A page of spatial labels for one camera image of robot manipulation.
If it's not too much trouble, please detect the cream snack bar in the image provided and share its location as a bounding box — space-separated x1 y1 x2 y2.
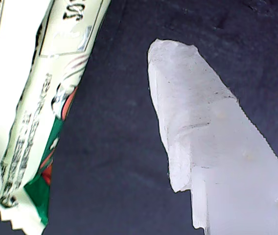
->
0 0 112 235

